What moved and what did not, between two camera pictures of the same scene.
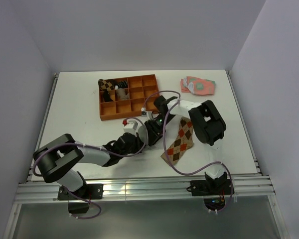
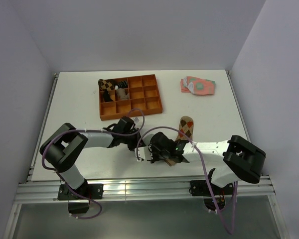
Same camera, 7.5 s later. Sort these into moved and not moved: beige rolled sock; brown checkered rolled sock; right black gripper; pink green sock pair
Moved: right black gripper
Not moved: beige rolled sock; pink green sock pair; brown checkered rolled sock
